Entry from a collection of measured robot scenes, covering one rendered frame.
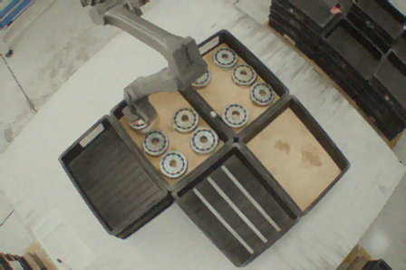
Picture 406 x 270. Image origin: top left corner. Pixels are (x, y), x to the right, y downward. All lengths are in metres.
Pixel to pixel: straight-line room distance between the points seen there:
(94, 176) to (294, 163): 0.80
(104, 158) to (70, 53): 1.46
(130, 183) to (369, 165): 1.09
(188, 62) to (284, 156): 0.74
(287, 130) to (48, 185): 1.11
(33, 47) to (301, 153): 2.30
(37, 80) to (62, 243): 1.55
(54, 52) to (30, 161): 1.31
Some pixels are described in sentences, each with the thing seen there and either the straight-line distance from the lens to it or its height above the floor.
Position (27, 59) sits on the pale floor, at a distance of 3.22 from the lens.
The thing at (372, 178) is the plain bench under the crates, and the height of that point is 0.70.
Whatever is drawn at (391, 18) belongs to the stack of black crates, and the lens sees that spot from 2.80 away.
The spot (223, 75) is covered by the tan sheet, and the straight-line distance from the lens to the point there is 1.78.
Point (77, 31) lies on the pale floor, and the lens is 3.13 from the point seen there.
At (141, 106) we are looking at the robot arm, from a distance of 1.45.
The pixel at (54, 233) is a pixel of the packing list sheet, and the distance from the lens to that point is 1.87.
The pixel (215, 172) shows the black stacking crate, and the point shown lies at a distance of 1.64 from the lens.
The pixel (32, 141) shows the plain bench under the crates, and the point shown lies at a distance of 2.02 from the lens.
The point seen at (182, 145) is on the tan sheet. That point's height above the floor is 0.83.
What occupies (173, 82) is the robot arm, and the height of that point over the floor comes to 1.47.
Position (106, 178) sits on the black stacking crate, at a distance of 1.68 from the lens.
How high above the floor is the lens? 2.42
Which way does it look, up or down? 71 degrees down
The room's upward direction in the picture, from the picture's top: 4 degrees counter-clockwise
